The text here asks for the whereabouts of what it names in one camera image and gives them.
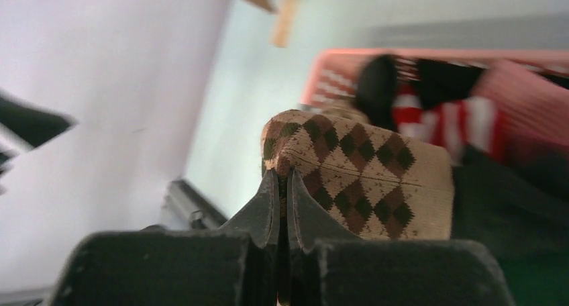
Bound black sock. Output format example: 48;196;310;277
356;54;397;132
411;59;484;109

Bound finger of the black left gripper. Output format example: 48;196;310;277
1;93;76;148

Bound pink plastic basket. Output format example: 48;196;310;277
301;49;568;107

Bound pink green patterned sock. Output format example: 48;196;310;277
472;60;568;157

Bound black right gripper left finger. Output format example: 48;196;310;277
219;170;280;250

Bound red white striped sock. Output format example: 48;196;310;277
392;84;506;164

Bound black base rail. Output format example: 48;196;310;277
160;178;228;230

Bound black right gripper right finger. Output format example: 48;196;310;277
287;168;358;253

